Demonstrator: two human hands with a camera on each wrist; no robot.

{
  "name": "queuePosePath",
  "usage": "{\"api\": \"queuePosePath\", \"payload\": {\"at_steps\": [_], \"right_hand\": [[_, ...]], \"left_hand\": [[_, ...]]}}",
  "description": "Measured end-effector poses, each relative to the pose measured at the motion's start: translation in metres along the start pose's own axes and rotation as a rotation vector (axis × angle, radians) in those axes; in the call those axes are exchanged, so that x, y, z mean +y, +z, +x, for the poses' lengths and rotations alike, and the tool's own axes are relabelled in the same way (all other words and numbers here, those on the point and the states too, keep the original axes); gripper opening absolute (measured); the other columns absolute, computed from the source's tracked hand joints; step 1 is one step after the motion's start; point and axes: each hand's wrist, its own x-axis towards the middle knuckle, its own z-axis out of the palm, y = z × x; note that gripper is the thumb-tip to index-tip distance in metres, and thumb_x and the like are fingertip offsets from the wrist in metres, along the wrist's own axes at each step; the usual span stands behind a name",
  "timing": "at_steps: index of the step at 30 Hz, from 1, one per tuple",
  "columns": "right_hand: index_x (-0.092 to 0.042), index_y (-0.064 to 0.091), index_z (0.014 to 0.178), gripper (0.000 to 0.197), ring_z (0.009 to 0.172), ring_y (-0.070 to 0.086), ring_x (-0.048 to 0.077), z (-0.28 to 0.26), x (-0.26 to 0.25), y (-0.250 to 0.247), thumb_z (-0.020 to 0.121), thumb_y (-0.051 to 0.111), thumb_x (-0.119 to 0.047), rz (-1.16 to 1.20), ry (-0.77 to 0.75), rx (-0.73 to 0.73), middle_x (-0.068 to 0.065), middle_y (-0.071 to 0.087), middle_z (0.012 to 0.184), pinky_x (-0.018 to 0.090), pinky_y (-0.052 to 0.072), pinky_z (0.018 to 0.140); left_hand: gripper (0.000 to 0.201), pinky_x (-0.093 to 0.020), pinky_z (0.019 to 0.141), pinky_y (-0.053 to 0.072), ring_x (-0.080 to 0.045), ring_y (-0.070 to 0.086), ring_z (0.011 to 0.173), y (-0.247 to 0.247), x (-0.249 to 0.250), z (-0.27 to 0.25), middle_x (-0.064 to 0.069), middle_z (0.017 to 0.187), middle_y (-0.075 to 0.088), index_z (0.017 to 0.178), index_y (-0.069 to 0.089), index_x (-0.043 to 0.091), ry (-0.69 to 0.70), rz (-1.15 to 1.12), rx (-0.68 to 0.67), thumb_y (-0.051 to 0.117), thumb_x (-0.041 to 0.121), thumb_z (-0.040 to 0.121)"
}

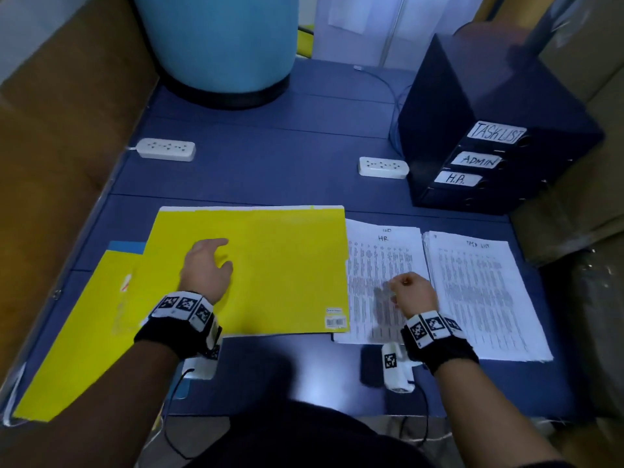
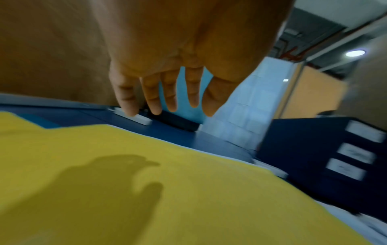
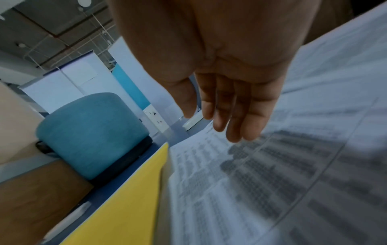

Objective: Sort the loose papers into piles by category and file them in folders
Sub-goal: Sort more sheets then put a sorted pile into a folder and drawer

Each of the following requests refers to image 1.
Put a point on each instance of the person's left hand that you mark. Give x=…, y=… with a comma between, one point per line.
x=207, y=273

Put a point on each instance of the person's right hand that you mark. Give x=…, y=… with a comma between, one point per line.
x=414, y=295

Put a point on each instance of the neat stack of printed papers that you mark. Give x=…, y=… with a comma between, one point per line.
x=487, y=297
x=370, y=258

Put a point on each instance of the yellow folder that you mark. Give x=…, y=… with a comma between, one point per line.
x=273, y=268

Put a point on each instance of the person's left forearm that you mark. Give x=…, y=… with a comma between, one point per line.
x=88, y=414

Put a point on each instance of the person's right forearm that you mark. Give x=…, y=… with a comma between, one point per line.
x=497, y=419

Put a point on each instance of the person's dark trousers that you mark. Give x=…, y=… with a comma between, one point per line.
x=312, y=438

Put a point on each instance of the black marker wristband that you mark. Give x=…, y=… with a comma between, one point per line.
x=177, y=324
x=439, y=341

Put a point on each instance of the white power strip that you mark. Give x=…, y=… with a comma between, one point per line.
x=383, y=167
x=166, y=149

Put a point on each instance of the brown cardboard box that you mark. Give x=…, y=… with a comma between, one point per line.
x=585, y=141

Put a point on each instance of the teal cylindrical barrel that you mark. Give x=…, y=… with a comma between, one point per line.
x=214, y=39

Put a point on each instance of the yellow plastic item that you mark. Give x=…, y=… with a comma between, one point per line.
x=305, y=44

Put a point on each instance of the white partition panel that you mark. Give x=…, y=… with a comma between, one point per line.
x=390, y=24

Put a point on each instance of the brown round seat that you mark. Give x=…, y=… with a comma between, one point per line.
x=492, y=31

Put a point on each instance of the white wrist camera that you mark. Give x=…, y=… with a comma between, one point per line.
x=202, y=363
x=395, y=367

